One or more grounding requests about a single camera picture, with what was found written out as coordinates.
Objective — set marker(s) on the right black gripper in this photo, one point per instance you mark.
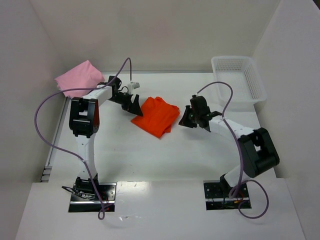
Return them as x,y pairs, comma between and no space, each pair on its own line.
193,118

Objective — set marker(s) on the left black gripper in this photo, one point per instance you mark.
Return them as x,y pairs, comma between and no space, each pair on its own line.
128,102

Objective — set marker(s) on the orange t shirt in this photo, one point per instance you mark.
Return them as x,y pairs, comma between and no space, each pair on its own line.
158,116

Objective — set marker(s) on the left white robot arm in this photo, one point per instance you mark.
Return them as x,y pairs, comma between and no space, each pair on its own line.
84,122

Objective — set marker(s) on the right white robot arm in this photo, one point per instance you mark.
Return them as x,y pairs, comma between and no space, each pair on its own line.
255,145

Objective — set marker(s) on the pink folded t shirt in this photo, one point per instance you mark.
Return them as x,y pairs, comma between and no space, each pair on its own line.
84,75

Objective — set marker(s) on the white plastic basket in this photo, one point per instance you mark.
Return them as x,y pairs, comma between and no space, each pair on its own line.
241,73

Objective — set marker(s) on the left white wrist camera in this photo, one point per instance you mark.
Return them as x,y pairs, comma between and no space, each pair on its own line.
132,86

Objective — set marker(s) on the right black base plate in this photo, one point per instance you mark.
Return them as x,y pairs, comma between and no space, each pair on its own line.
215,199

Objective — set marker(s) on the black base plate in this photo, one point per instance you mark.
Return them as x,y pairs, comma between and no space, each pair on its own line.
215,199
87,202

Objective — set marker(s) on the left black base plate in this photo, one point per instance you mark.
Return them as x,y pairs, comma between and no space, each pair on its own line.
87,202

